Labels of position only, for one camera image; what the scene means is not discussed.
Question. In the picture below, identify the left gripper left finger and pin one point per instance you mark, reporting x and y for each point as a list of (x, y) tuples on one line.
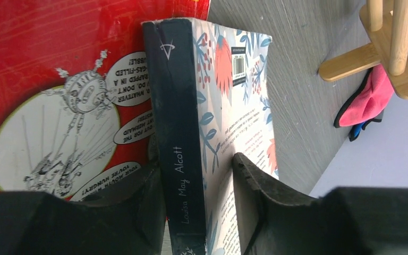
[(128, 217)]

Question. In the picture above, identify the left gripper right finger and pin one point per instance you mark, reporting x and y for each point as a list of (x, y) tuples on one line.
[(274, 218)]

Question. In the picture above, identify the floral Alcott book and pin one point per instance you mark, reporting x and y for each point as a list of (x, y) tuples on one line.
[(209, 99)]

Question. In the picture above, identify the blue cloth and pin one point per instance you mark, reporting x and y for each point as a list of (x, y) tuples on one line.
[(356, 129)]

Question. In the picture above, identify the pink cloth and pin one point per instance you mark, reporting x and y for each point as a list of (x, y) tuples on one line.
[(368, 101)]

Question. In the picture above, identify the red cartoon book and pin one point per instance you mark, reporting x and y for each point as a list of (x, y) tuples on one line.
[(75, 109)]

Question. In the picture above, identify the wooden book rack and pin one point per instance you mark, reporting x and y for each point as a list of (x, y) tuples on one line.
[(386, 23)]

